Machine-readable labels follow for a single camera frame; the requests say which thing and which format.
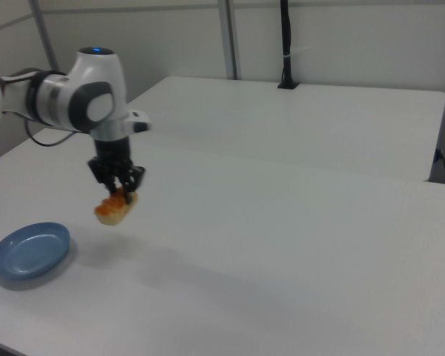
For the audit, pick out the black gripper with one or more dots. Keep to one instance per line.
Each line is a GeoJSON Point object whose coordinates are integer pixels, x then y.
{"type": "Point", "coordinates": [113, 155]}

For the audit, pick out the bread with orange topping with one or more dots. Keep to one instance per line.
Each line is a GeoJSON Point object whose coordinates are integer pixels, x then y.
{"type": "Point", "coordinates": [113, 213]}

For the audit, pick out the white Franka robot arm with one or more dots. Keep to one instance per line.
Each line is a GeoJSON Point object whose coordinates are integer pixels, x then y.
{"type": "Point", "coordinates": [81, 96]}

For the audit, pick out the blue plate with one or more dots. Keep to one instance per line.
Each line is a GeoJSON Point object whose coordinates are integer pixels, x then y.
{"type": "Point", "coordinates": [26, 252]}

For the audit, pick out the white side table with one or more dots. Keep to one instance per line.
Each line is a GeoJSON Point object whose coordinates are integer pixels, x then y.
{"type": "Point", "coordinates": [282, 126]}

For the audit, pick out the black pole stand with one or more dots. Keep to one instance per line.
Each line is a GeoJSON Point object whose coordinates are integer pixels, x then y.
{"type": "Point", "coordinates": [287, 44]}

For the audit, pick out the grey slanted partition post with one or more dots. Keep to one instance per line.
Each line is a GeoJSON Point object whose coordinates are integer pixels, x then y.
{"type": "Point", "coordinates": [44, 33]}

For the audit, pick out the grey vertical partition post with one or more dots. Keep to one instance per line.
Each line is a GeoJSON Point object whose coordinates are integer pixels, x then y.
{"type": "Point", "coordinates": [230, 37]}

